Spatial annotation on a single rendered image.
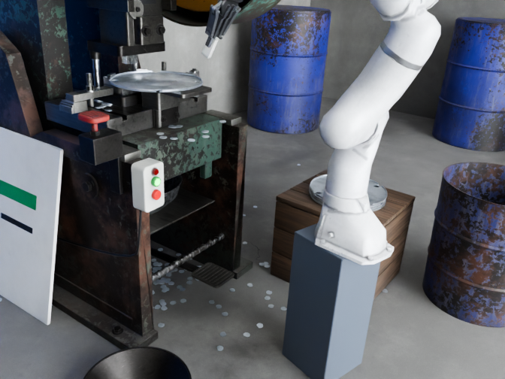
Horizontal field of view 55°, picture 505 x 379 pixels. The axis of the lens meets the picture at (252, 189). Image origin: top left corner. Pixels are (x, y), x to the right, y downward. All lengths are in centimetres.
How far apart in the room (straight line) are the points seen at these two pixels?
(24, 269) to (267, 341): 86
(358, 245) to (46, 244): 100
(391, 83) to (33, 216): 119
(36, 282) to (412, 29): 138
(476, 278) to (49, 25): 163
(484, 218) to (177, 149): 102
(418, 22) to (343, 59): 375
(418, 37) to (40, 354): 139
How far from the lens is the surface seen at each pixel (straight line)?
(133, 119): 154
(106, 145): 134
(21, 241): 184
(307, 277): 142
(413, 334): 185
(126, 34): 157
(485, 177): 214
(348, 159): 128
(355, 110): 118
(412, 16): 116
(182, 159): 160
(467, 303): 194
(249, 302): 185
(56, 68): 174
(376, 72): 118
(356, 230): 129
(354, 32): 483
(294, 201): 181
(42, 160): 168
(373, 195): 187
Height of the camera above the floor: 112
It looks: 24 degrees down
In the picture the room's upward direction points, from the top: 3 degrees clockwise
